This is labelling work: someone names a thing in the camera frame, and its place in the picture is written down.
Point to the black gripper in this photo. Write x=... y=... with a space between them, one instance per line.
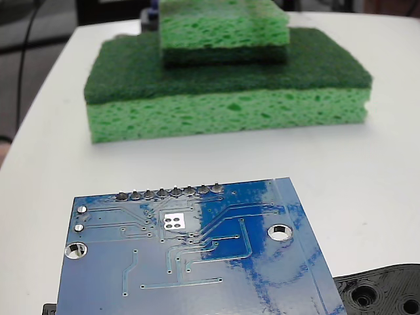
x=149 y=19

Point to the blue circuit board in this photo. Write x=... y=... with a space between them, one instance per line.
x=203 y=262

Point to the small green scouring sponge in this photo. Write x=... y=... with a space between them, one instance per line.
x=223 y=29

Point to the large green scouring sponge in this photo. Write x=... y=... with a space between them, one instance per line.
x=246 y=108

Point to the black plastic mount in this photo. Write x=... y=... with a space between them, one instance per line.
x=377 y=285

